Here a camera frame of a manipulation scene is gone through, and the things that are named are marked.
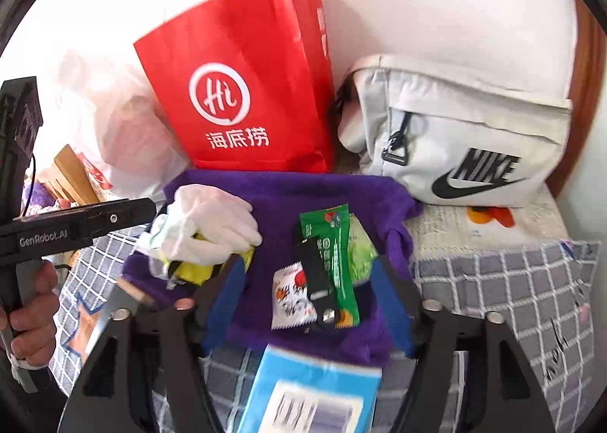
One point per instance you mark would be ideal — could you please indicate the black clip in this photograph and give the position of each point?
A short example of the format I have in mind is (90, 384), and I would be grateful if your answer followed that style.
(317, 276)

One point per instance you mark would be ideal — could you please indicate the blue tissue pack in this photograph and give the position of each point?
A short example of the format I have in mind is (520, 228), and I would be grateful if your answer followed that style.
(303, 381)

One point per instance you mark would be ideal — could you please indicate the red paper shopping bag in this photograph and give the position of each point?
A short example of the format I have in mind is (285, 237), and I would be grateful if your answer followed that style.
(265, 35)

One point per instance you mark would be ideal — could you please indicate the green snack packet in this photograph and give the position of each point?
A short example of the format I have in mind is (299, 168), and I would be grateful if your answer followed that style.
(336, 248)

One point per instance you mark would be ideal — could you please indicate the fruit print wipe packet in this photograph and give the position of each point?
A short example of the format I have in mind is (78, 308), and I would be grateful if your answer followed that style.
(289, 305)

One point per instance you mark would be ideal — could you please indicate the person's left hand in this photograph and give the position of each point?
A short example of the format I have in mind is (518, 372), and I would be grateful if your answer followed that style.
(38, 319)

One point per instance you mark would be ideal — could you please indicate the purple fluffy cloth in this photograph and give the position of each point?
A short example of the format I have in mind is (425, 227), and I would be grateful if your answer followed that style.
(35, 198)

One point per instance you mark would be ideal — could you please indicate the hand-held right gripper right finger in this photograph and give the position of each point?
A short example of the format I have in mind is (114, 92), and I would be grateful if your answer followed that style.
(393, 300)

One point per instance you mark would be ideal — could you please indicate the grey waist bag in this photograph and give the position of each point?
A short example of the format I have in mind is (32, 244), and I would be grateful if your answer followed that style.
(474, 129)

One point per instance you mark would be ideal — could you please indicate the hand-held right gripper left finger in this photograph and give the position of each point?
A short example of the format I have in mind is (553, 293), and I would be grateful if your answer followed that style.
(227, 305)

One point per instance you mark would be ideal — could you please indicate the white cotton glove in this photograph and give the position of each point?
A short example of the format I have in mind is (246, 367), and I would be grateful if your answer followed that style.
(213, 219)

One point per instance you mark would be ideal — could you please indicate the white plastic shopping bag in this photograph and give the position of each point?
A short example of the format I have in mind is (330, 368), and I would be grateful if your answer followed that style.
(128, 129)

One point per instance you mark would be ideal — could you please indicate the wooden headboard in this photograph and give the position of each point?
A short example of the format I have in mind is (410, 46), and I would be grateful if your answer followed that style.
(71, 167)

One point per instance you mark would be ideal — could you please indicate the wooden door frame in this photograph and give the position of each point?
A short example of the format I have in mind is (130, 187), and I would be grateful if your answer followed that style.
(590, 96)

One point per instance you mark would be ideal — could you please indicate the green print tissue pack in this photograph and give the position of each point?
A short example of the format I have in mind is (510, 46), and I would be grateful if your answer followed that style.
(363, 248)

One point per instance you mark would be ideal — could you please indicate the checked blanket with stars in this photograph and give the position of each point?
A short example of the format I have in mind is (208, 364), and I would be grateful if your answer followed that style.
(498, 291)

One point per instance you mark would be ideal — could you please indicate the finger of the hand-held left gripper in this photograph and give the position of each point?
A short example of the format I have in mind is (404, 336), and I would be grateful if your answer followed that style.
(118, 215)

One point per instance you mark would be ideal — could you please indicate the purple towel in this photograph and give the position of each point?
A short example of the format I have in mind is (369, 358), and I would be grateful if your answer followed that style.
(284, 205)

